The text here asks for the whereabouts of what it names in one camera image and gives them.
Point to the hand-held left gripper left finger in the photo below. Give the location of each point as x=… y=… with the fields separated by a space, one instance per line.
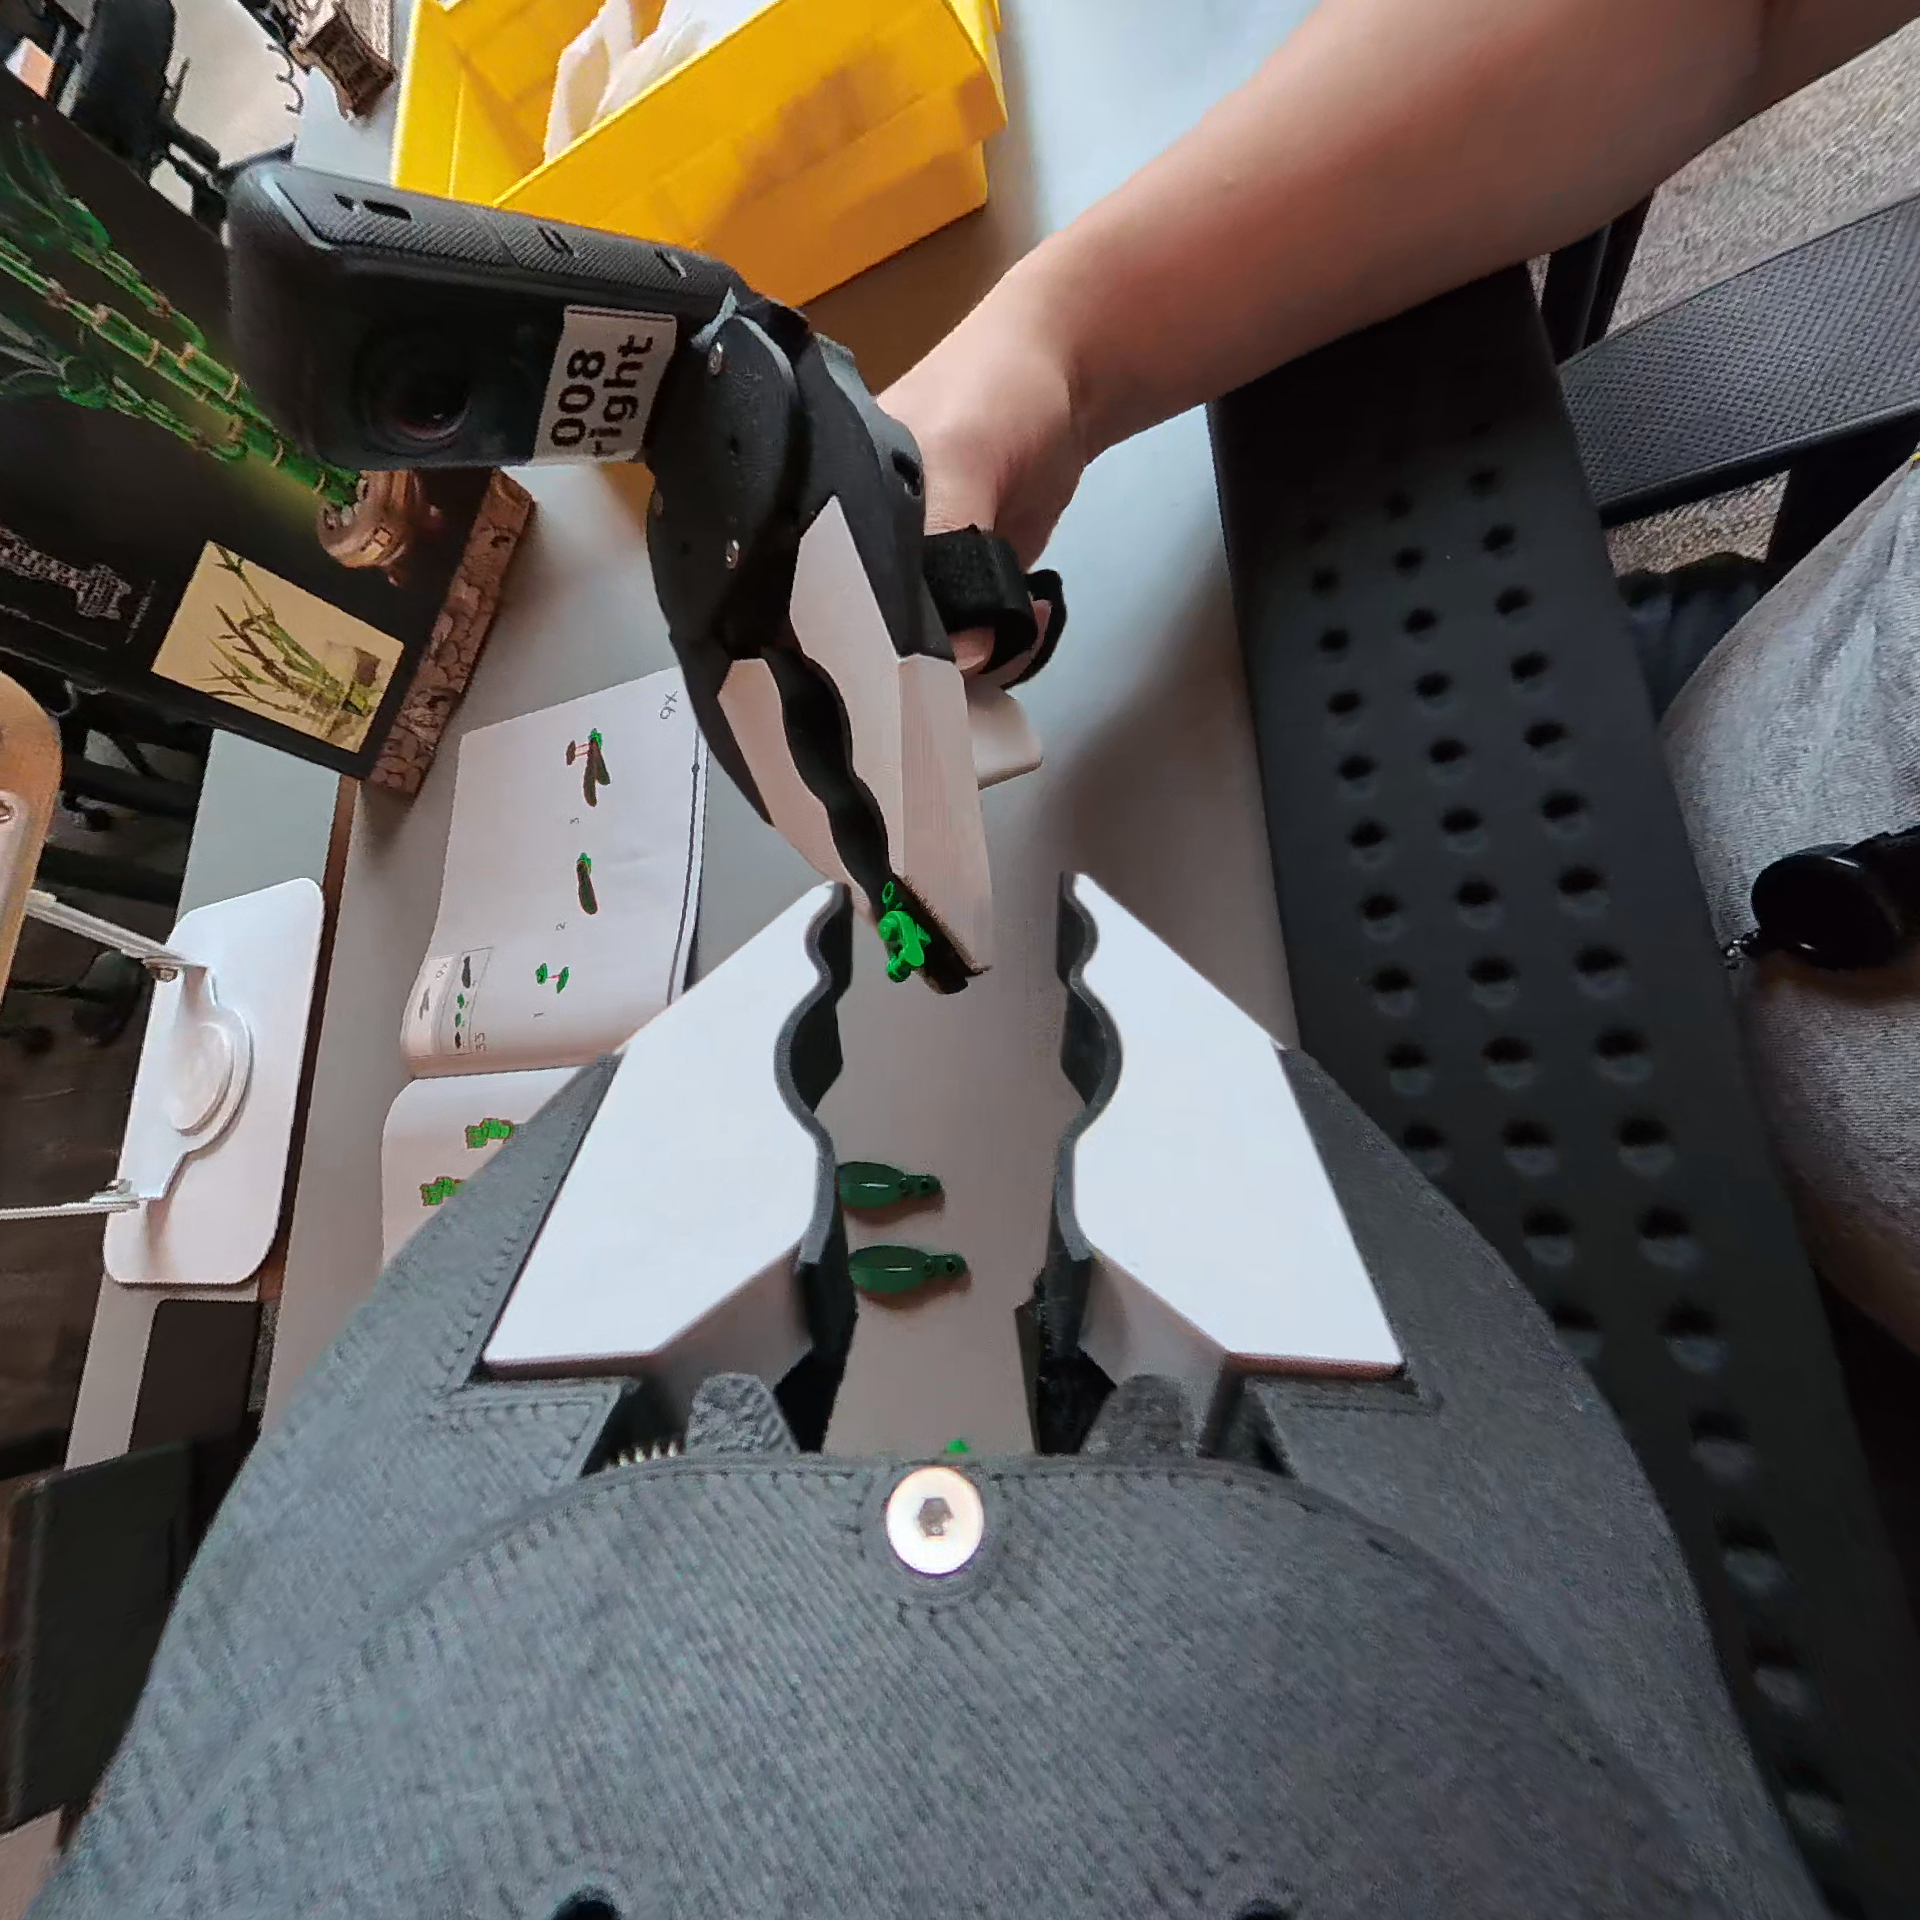
x=659 y=1200

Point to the black lego box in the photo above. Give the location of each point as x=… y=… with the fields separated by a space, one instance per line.
x=179 y=494

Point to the white plastic bags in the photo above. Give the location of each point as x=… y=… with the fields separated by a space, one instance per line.
x=645 y=68

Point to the bright green lego piece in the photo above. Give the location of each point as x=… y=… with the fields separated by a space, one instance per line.
x=905 y=941

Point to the person's right forearm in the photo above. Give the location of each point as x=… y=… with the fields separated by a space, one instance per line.
x=1424 y=165

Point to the person's right hand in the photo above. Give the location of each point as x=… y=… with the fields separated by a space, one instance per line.
x=997 y=404

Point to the yellow storage bin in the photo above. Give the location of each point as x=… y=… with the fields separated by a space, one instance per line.
x=840 y=210
x=900 y=59

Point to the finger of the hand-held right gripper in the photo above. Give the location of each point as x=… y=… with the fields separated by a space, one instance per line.
x=765 y=735
x=930 y=796

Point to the small brown model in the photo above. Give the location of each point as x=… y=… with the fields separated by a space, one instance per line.
x=348 y=58

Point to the person's grey shirt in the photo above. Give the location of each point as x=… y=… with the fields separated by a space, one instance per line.
x=1800 y=704

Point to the dark green lego leaf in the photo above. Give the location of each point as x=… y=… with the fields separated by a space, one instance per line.
x=878 y=1187
x=893 y=1272

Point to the black chair part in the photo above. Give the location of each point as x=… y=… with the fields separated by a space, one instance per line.
x=1740 y=376

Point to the light wooden board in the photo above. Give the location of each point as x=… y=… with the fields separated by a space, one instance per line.
x=21 y=810

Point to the black office chair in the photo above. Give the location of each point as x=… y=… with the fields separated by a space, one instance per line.
x=127 y=76

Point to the white stand base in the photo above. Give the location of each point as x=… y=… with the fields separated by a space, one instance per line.
x=224 y=1080

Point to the black perforated chair armrest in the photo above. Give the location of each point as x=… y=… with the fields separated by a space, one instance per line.
x=1440 y=841

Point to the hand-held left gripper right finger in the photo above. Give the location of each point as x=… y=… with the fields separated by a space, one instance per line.
x=1230 y=1186

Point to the lego instruction booklet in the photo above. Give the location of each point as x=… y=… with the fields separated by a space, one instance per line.
x=585 y=869

